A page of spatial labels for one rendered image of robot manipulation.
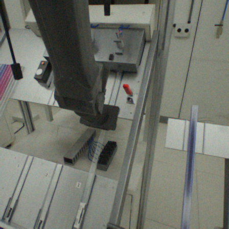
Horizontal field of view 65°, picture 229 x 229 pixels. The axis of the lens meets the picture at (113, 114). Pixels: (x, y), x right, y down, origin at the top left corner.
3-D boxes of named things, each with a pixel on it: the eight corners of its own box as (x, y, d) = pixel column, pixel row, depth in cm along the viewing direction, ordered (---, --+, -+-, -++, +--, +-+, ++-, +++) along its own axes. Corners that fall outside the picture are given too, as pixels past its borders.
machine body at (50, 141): (128, 264, 103) (135, 191, 73) (29, 222, 124) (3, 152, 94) (149, 179, 157) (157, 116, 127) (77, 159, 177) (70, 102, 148)
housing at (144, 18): (152, 52, 68) (150, 23, 55) (44, 46, 83) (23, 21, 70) (156, 36, 71) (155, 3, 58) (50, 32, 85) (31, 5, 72)
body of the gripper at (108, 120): (87, 102, 53) (76, 93, 46) (120, 108, 50) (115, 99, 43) (81, 124, 51) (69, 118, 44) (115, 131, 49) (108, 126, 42)
